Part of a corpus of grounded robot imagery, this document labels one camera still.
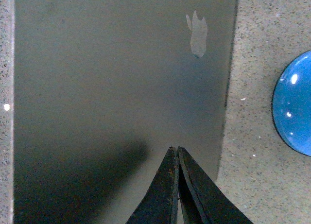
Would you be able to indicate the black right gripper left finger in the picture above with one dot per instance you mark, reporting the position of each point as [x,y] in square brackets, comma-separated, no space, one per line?
[160,203]

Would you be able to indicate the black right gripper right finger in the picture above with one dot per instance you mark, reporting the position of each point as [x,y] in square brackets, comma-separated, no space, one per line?
[202,202]

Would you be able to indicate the grey laptop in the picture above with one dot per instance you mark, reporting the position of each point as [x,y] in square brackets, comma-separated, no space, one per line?
[102,89]

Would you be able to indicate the blue desk lamp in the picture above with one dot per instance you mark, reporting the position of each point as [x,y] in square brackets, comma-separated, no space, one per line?
[291,104]

